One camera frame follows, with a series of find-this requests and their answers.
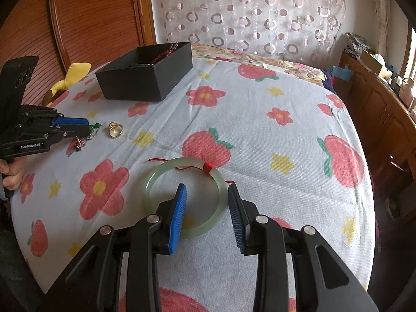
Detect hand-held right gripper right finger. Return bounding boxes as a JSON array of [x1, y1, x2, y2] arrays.
[[227, 184, 381, 312]]

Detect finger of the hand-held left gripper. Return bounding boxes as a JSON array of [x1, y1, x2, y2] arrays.
[[45, 126, 93, 142], [49, 113, 91, 129]]

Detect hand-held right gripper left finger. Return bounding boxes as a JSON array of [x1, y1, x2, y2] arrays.
[[45, 184, 188, 312]]

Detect silver dark stone earring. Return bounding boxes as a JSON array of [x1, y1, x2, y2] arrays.
[[73, 135, 90, 152]]

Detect pale green jade bangle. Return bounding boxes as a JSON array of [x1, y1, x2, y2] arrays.
[[142, 157, 236, 239]]

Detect gold ring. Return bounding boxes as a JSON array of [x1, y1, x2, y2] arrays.
[[107, 122, 125, 140]]

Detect black square box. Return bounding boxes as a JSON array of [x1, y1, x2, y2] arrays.
[[95, 42, 193, 102]]

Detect red cord bracelet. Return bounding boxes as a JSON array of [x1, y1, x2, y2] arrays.
[[147, 43, 179, 66]]

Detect person's left hand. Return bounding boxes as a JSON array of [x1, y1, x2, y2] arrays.
[[0, 159, 25, 191]]

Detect yellow plush toy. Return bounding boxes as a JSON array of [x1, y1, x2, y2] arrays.
[[42, 62, 92, 106]]

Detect strawberry flower printed sheet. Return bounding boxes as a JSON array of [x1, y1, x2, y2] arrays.
[[10, 51, 378, 312]]

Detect brown wooden wardrobe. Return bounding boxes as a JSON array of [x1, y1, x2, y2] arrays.
[[0, 0, 157, 105]]

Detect dark round container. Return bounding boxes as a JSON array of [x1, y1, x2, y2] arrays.
[[385, 192, 404, 219]]

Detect floral quilt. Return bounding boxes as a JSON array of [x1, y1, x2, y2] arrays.
[[190, 42, 327, 84]]

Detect blue plastic bag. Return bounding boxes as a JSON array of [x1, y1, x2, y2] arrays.
[[326, 61, 353, 82]]

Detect long wooden cabinet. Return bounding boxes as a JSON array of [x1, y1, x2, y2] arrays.
[[334, 50, 416, 190]]

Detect sheer circle-patterned curtain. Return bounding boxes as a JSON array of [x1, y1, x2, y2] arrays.
[[153, 0, 346, 63]]

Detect cardboard box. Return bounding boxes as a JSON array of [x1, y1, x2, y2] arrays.
[[360, 49, 386, 74]]

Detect pile of printed bags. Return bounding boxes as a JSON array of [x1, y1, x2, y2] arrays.
[[344, 32, 370, 56]]

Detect window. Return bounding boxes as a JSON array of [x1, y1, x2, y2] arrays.
[[408, 26, 416, 79]]

